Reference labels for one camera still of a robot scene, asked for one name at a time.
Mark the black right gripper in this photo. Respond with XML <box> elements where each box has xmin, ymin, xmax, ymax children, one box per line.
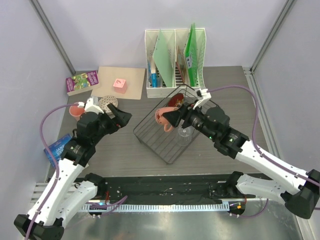
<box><xmin>164</xmin><ymin>99</ymin><xmax>218</xmax><ymax>141</ymax></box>

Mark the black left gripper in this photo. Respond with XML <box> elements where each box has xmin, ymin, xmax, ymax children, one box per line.
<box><xmin>91</xmin><ymin>103</ymin><xmax>131</xmax><ymax>145</ymax></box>

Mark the pink ceramic mug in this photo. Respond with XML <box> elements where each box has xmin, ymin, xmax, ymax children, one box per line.
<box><xmin>154</xmin><ymin>106</ymin><xmax>179</xmax><ymax>132</ymax></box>

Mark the brown patterned ceramic bowl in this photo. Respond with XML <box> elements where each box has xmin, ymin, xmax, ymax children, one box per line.
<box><xmin>98</xmin><ymin>95</ymin><xmax>119</xmax><ymax>115</ymax></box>

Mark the pink plastic tumbler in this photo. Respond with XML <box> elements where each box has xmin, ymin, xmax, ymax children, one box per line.
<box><xmin>69</xmin><ymin>105</ymin><xmax>85</xmax><ymax>121</ymax></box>

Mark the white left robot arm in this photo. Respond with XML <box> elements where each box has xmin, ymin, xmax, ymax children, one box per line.
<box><xmin>14</xmin><ymin>102</ymin><xmax>132</xmax><ymax>240</ymax></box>

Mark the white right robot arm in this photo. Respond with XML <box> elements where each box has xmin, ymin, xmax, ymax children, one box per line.
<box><xmin>163</xmin><ymin>105</ymin><xmax>320</xmax><ymax>219</ymax></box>

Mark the red floral lacquer plate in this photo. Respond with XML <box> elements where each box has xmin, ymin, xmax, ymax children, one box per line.
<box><xmin>167</xmin><ymin>93</ymin><xmax>185</xmax><ymax>108</ymax></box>

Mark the pink cube block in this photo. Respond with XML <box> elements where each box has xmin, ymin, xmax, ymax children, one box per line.
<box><xmin>113</xmin><ymin>78</ymin><xmax>128</xmax><ymax>94</ymax></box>

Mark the brown cardboard sheet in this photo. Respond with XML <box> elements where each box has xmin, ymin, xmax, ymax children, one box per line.
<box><xmin>91</xmin><ymin>66</ymin><xmax>146</xmax><ymax>100</ymax></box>

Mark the illustrated book in organizer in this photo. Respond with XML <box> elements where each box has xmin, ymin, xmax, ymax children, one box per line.
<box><xmin>176</xmin><ymin>46</ymin><xmax>187</xmax><ymax>84</ymax></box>

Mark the blue booklet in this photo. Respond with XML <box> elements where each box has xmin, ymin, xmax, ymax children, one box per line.
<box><xmin>147</xmin><ymin>56</ymin><xmax>161</xmax><ymax>88</ymax></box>

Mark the purple paperback book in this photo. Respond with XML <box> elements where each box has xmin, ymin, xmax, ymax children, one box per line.
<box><xmin>65</xmin><ymin>70</ymin><xmax>100</xmax><ymax>96</ymax></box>

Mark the light green folder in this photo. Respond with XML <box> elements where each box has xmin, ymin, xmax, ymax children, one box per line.
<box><xmin>152</xmin><ymin>29</ymin><xmax>175</xmax><ymax>88</ymax></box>

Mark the bright green mesh folder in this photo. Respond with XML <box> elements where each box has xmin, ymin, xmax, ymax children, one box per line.
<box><xmin>184</xmin><ymin>23</ymin><xmax>198</xmax><ymax>87</ymax></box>

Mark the blue Jane Eyre book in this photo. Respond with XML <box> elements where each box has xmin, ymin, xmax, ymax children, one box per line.
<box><xmin>43</xmin><ymin>133</ymin><xmax>72</xmax><ymax>167</ymax></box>

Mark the white file organizer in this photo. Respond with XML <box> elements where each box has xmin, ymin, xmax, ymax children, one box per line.
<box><xmin>144</xmin><ymin>28</ymin><xmax>207</xmax><ymax>98</ymax></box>

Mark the black wire dish rack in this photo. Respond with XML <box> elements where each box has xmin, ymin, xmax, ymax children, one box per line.
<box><xmin>133</xmin><ymin>84</ymin><xmax>200</xmax><ymax>164</ymax></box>

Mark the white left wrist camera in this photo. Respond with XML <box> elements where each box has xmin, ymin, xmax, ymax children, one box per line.
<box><xmin>75</xmin><ymin>96</ymin><xmax>105</xmax><ymax>114</ymax></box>

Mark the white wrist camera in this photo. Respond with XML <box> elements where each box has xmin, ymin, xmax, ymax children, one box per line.
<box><xmin>192</xmin><ymin>88</ymin><xmax>212</xmax><ymax>110</ymax></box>
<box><xmin>75</xmin><ymin>96</ymin><xmax>105</xmax><ymax>114</ymax></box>

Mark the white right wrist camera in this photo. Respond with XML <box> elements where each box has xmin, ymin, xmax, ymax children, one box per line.
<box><xmin>192</xmin><ymin>88</ymin><xmax>212</xmax><ymax>110</ymax></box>

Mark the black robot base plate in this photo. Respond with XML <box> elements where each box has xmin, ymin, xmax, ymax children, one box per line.
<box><xmin>93</xmin><ymin>174</ymin><xmax>246</xmax><ymax>205</ymax></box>

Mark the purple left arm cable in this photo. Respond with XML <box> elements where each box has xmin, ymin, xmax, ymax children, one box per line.
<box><xmin>24</xmin><ymin>102</ymin><xmax>128</xmax><ymax>238</ymax></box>

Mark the white slotted cable duct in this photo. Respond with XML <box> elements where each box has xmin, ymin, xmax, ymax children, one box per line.
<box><xmin>82</xmin><ymin>202</ymin><xmax>230</xmax><ymax>212</ymax></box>

